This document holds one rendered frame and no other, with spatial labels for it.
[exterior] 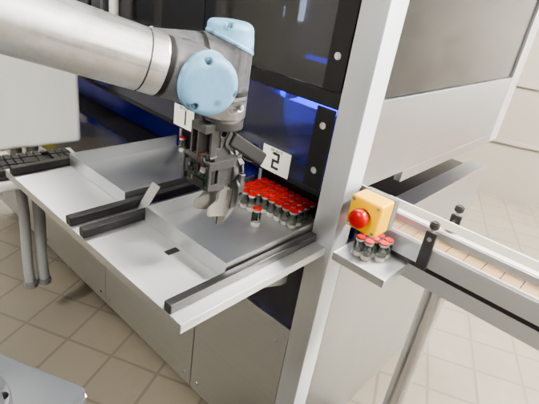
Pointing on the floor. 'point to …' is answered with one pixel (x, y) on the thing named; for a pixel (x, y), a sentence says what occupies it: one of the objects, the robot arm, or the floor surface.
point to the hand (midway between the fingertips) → (220, 217)
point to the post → (342, 184)
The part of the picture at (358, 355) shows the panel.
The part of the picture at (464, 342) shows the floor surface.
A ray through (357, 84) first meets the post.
